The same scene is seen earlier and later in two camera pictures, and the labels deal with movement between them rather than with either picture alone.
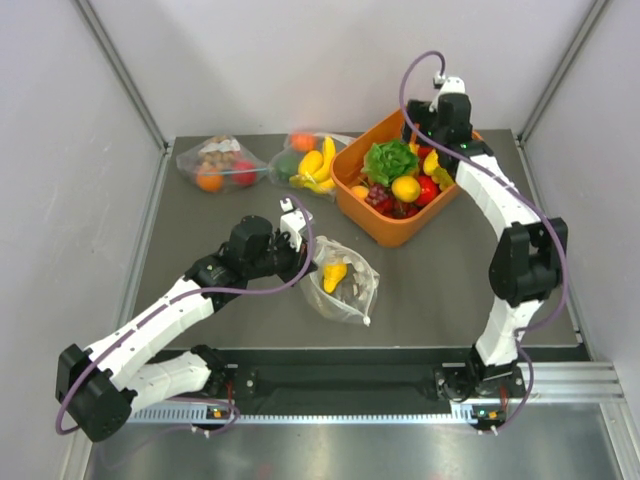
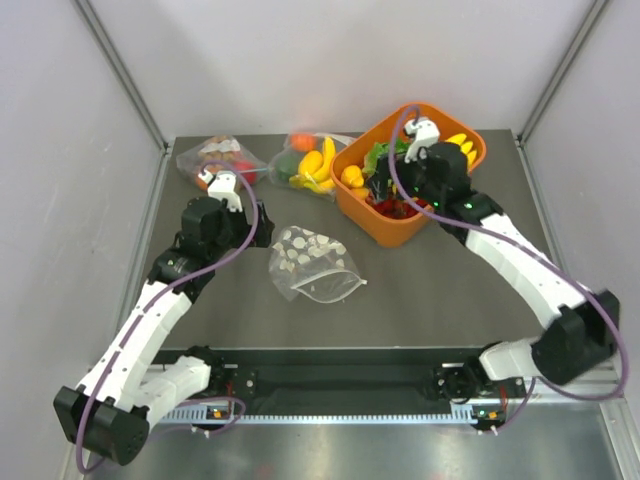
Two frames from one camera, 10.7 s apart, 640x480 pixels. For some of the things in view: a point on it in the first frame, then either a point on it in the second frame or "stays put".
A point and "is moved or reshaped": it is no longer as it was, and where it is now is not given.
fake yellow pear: (333, 274) -> (352, 175)
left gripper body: (286, 260) -> (236, 230)
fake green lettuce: (388, 161) stays put
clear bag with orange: (222, 164) stays put
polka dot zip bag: (343, 285) is moved or reshaped
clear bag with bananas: (304, 161) stays put
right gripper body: (419, 114) -> (413, 178)
